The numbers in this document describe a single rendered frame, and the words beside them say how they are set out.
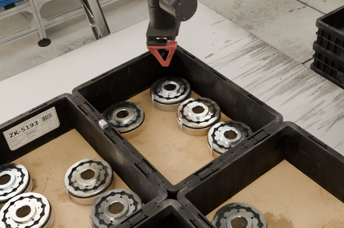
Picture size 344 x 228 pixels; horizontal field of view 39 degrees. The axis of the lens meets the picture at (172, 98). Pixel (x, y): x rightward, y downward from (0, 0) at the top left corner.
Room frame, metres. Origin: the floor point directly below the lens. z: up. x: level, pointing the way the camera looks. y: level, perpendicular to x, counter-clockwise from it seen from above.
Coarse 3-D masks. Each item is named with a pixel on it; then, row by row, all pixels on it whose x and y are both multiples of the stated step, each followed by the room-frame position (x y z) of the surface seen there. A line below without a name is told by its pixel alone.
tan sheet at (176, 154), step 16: (144, 96) 0.95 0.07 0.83; (192, 96) 0.93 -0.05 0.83; (144, 112) 0.89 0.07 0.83; (160, 112) 0.88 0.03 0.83; (176, 112) 0.88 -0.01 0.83; (160, 128) 0.83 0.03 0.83; (176, 128) 0.82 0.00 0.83; (144, 144) 0.78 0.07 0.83; (160, 144) 0.77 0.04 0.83; (176, 144) 0.77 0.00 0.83; (192, 144) 0.76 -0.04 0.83; (160, 160) 0.72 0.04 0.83; (176, 160) 0.72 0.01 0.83; (192, 160) 0.71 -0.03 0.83; (208, 160) 0.71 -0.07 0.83; (176, 176) 0.67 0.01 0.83
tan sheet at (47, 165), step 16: (48, 144) 0.81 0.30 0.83; (64, 144) 0.81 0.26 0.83; (80, 144) 0.80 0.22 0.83; (16, 160) 0.77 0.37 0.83; (32, 160) 0.77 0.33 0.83; (48, 160) 0.76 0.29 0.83; (64, 160) 0.76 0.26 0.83; (32, 176) 0.72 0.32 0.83; (48, 176) 0.71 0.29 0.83; (64, 176) 0.71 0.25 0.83; (32, 192) 0.67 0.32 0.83; (48, 192) 0.67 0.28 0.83; (64, 192) 0.66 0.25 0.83; (64, 208) 0.62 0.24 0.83; (80, 208) 0.62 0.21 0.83; (64, 224) 0.58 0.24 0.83; (80, 224) 0.58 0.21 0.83
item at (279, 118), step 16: (176, 48) 1.00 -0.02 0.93; (128, 64) 0.96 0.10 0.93; (96, 80) 0.91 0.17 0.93; (224, 80) 0.86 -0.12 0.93; (80, 96) 0.85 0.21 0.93; (96, 112) 0.79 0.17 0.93; (272, 112) 0.73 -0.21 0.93; (112, 128) 0.74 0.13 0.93; (128, 144) 0.69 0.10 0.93; (240, 144) 0.65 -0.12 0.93; (144, 160) 0.64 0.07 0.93; (160, 176) 0.59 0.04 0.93; (192, 176) 0.59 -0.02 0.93; (176, 192) 0.56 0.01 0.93
